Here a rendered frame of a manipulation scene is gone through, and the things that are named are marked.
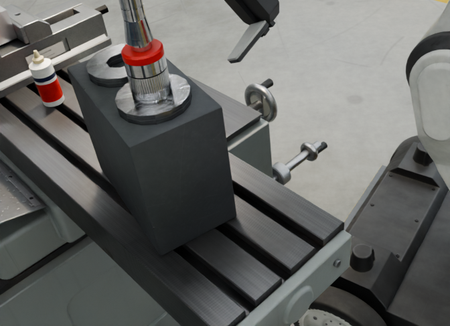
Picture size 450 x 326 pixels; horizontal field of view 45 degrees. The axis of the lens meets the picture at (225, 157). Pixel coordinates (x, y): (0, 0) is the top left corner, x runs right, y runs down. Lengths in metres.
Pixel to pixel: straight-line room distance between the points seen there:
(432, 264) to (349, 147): 1.20
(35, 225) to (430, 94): 0.69
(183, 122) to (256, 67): 2.26
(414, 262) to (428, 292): 0.07
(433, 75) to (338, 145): 1.47
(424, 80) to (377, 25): 2.34
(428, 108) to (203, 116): 0.42
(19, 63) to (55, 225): 0.34
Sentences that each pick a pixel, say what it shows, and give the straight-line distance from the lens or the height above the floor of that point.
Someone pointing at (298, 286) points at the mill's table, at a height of 0.92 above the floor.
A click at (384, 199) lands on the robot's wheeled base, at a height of 0.59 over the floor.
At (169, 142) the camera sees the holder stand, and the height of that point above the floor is 1.11.
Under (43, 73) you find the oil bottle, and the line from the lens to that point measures 1.02.
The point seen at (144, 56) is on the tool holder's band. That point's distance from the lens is 0.59.
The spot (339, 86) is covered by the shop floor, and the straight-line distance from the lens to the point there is 2.68.
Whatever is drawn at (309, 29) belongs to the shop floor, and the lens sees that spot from 3.18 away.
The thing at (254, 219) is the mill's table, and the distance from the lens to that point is 0.74.
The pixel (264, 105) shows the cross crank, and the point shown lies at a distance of 1.46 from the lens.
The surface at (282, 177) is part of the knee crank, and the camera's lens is 1.39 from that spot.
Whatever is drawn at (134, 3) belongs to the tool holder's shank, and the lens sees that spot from 0.58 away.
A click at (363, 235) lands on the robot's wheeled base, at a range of 1.18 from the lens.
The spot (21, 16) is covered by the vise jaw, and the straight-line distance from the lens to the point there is 1.17.
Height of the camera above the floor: 1.48
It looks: 40 degrees down
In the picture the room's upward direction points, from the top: 8 degrees counter-clockwise
